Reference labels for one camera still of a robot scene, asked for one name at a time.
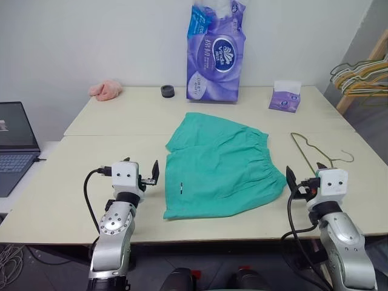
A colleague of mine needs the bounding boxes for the dark grey laptop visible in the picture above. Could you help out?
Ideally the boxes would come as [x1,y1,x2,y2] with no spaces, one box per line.
[0,101,42,198]

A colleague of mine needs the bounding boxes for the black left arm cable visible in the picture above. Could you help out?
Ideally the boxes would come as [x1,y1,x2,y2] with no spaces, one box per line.
[83,165,113,243]

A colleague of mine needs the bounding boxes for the white cable bundle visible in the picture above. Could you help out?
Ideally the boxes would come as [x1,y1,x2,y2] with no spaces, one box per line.
[0,241,24,285]

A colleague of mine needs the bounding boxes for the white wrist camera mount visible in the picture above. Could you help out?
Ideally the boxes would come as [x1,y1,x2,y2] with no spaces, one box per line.
[111,161,146,195]
[315,168,349,210]

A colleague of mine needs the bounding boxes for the green shorts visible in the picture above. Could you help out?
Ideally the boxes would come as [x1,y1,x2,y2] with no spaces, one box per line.
[162,112,287,221]

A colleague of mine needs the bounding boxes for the large purple tissue pack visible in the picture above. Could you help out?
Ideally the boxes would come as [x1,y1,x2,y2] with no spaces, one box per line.
[185,0,247,104]

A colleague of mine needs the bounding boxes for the olive wire hanger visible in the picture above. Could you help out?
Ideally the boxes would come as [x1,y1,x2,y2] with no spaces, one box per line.
[290,132,355,178]

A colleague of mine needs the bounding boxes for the small purple tissue pack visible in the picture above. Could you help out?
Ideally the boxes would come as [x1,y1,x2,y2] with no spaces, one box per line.
[268,79,302,115]

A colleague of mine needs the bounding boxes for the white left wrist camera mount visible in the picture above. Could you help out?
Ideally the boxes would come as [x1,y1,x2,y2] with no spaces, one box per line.
[111,161,146,195]

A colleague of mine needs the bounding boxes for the wooden rack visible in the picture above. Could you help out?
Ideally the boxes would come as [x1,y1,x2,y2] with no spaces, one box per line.
[336,28,388,115]

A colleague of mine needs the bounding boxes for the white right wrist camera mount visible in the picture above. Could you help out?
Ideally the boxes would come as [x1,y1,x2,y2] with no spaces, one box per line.
[315,168,349,210]

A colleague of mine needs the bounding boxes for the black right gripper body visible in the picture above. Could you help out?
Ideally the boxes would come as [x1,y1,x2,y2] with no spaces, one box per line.
[295,177,321,203]

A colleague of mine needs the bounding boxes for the black round cap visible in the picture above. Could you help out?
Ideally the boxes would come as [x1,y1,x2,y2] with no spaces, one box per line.
[160,85,177,99]

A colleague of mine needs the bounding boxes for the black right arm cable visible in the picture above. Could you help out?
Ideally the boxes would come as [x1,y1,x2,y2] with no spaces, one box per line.
[280,178,334,291]

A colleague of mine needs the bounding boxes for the dark rounded shape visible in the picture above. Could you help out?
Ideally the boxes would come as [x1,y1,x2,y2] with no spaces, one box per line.
[158,267,198,291]
[229,266,271,291]

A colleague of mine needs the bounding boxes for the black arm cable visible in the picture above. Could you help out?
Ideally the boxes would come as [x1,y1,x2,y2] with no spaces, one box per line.
[83,165,113,243]
[280,178,334,291]

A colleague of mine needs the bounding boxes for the pink cloth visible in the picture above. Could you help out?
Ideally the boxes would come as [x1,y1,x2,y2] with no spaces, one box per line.
[88,79,124,102]

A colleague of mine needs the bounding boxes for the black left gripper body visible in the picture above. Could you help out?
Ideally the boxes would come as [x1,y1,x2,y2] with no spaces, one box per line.
[138,174,159,187]

